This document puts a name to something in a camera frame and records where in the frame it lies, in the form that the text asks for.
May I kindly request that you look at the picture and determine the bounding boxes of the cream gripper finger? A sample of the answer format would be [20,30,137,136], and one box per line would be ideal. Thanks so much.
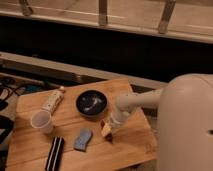
[101,123,112,138]

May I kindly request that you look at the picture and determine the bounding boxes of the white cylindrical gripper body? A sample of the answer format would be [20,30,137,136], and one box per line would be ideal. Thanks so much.
[109,111,130,129]

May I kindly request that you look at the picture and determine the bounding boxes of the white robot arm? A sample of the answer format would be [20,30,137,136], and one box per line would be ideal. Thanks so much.
[101,74,213,171]

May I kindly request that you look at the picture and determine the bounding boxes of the blue sponge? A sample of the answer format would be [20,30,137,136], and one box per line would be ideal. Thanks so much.
[73,128,93,152]

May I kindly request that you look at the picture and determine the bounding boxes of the black round bowl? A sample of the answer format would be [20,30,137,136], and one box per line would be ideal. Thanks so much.
[76,90,107,118]

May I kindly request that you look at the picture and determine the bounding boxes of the white patterned bottle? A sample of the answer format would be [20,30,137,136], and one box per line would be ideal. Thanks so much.
[42,86,65,114]

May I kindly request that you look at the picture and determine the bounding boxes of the clear plastic cup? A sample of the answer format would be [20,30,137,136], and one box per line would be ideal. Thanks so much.
[30,110,53,134]

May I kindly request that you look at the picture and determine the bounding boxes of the metal railing post middle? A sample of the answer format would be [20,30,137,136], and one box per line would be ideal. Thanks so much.
[98,0,107,26]

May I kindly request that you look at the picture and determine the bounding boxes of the metal railing post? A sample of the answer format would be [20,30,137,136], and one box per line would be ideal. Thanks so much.
[98,0,107,26]
[158,0,176,34]

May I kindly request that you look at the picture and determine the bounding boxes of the metal railing post right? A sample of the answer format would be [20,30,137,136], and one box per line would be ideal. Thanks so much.
[158,0,176,34]

